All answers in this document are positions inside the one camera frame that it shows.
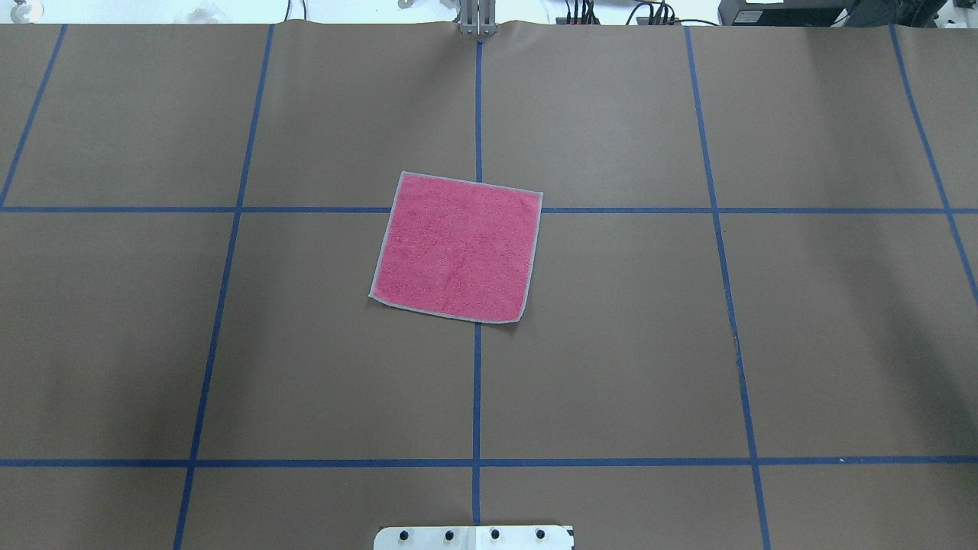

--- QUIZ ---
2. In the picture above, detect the aluminium camera mast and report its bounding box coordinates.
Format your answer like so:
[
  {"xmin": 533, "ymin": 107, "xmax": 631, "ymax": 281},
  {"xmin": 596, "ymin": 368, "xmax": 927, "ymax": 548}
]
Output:
[{"xmin": 457, "ymin": 0, "xmax": 498, "ymax": 37}]

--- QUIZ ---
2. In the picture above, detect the pink and grey towel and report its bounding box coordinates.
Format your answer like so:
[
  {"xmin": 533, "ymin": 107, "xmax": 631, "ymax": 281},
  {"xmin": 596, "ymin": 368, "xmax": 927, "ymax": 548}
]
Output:
[{"xmin": 369, "ymin": 171, "xmax": 544, "ymax": 325}]

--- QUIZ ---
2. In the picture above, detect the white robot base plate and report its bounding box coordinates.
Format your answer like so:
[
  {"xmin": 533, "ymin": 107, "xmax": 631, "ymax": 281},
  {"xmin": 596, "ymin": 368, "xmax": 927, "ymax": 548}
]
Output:
[{"xmin": 373, "ymin": 525, "xmax": 575, "ymax": 549}]

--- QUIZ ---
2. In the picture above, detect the black cable bundle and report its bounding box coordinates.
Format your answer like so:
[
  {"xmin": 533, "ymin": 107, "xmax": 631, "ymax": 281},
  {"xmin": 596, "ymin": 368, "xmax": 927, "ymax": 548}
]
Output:
[{"xmin": 555, "ymin": 0, "xmax": 719, "ymax": 28}]

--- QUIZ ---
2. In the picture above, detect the black electronics box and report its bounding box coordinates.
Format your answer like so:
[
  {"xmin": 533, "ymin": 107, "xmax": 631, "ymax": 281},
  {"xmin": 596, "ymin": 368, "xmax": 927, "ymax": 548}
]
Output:
[{"xmin": 717, "ymin": 1, "xmax": 851, "ymax": 28}]

